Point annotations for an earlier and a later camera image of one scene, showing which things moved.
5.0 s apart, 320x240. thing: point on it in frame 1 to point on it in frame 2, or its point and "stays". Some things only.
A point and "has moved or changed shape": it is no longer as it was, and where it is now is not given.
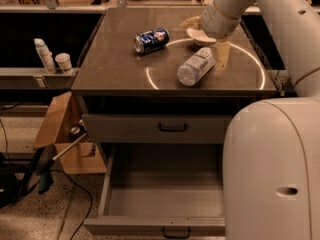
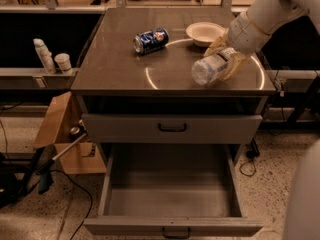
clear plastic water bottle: [195, 66] has moved or changed shape
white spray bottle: [45, 55] stays
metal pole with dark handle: [46, 180] stays
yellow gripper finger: [194, 22] to [219, 43]
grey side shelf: [36, 78] stays
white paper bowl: [200, 37] stays
